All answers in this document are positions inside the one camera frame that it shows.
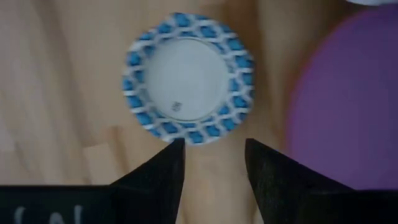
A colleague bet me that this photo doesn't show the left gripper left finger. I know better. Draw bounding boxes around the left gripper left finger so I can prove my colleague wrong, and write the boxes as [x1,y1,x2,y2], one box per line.
[0,138,187,224]

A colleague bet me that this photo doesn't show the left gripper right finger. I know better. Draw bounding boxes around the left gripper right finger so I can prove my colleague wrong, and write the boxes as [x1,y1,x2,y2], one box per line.
[244,138,398,224]

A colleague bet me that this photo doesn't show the purple plastic plate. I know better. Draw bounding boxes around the purple plastic plate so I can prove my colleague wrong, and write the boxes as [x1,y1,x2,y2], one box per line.
[285,4,398,191]

